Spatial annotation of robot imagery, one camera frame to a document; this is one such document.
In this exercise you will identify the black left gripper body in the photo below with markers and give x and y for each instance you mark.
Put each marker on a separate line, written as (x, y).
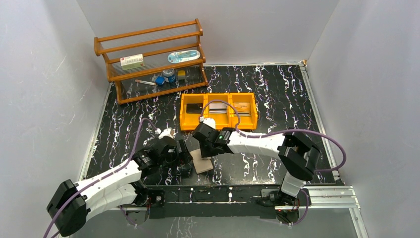
(183, 156)

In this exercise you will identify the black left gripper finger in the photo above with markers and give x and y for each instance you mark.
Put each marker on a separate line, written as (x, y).
(183, 152)
(184, 170)

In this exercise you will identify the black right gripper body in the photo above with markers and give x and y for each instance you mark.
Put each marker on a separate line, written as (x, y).
(206, 149)

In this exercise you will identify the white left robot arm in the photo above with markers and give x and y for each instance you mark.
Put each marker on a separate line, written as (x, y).
(74, 203)

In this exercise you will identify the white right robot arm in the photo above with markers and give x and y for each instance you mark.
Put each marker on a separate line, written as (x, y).
(298, 154)

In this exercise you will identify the silver credit card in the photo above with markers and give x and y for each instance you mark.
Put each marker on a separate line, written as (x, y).
(217, 108)

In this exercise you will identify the black credit card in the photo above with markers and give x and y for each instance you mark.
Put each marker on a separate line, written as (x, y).
(194, 108)

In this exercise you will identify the gold credit card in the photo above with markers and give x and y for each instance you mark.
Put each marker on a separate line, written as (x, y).
(243, 108)

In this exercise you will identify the yellow three-compartment plastic bin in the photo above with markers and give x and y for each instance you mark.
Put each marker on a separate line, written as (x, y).
(188, 122)

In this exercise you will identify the blue small container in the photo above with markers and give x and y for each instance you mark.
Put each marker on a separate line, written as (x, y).
(160, 81)

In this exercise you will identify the white tube stick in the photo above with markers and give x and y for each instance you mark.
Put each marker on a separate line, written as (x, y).
(145, 82)

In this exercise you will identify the yellow small box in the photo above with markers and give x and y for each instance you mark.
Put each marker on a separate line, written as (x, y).
(181, 75)

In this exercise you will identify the round silver tin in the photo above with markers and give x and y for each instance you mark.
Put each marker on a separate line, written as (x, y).
(169, 75)

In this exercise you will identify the wooden shelf rack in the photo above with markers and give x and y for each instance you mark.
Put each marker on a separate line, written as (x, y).
(155, 44)

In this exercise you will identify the oval blue blister pack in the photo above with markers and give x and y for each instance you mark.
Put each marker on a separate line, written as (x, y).
(183, 56)

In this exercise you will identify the white medicine box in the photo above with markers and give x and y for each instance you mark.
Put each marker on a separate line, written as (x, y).
(132, 62)

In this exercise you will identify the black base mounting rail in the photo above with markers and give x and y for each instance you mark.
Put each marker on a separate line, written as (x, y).
(261, 201)

